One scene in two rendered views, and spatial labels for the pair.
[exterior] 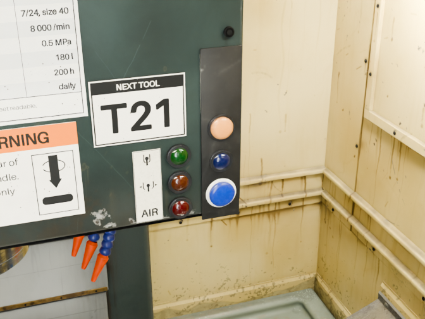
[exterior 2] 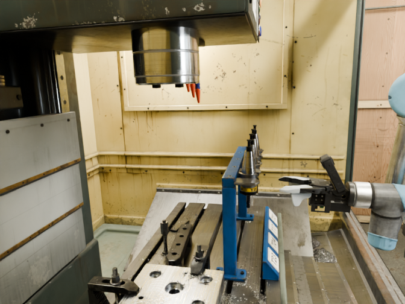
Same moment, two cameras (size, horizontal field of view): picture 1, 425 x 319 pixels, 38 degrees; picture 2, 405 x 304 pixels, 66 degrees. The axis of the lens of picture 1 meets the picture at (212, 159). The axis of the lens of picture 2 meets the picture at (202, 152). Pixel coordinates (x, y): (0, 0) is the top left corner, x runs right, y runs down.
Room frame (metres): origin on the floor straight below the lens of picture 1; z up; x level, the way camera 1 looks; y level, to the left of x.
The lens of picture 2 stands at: (0.26, 0.97, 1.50)
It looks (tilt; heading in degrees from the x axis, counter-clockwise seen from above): 12 degrees down; 301
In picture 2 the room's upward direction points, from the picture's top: 2 degrees counter-clockwise
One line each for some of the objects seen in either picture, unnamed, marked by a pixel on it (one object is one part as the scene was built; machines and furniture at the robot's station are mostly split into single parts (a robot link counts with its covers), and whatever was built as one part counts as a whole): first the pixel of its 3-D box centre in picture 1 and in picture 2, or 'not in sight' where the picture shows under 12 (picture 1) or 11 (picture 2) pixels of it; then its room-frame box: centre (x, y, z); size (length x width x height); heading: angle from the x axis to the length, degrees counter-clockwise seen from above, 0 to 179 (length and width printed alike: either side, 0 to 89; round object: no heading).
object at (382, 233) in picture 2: not in sight; (384, 227); (0.24, -0.04, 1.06); 0.11 x 0.08 x 0.11; 81
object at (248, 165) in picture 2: not in sight; (248, 161); (0.61, 0.10, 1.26); 0.04 x 0.04 x 0.07
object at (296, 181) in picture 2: not in sight; (293, 186); (0.50, 0.01, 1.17); 0.09 x 0.03 x 0.06; 173
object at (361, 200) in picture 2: not in sight; (358, 194); (0.31, -0.01, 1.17); 0.08 x 0.05 x 0.08; 108
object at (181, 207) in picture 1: (180, 207); not in sight; (0.61, 0.04, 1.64); 0.02 x 0.01 x 0.02; 108
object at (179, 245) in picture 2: not in sight; (180, 248); (0.85, 0.15, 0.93); 0.26 x 0.05 x 0.06; 113
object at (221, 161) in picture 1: (221, 161); not in sight; (0.62, -0.01, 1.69); 0.02 x 0.01 x 0.02; 108
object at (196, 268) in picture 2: not in sight; (200, 266); (0.69, 0.27, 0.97); 0.13 x 0.03 x 0.15; 108
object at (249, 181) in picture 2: not in sight; (247, 181); (0.60, 0.15, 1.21); 0.07 x 0.05 x 0.01; 18
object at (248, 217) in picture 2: not in sight; (242, 186); (0.79, -0.25, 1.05); 0.10 x 0.05 x 0.30; 18
